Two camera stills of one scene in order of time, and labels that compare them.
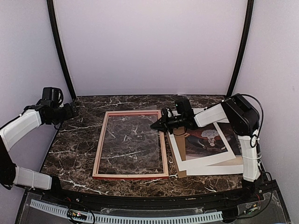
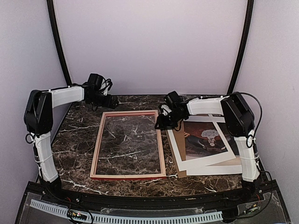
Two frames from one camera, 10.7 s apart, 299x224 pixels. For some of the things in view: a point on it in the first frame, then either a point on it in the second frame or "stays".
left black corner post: (60, 47) stays
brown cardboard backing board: (181, 137) stays
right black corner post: (250, 12) stays
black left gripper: (74, 110) to (108, 104)
